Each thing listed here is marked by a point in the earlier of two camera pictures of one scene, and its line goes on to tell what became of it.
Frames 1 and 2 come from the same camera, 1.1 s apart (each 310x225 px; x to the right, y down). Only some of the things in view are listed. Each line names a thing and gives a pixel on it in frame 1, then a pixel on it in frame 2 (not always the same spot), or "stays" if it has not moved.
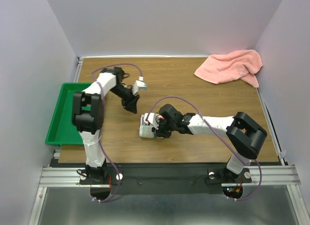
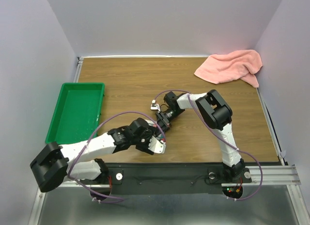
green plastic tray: (61, 130) stays
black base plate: (169, 179) stays
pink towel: (223, 67) stays
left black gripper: (129, 105) → (145, 147)
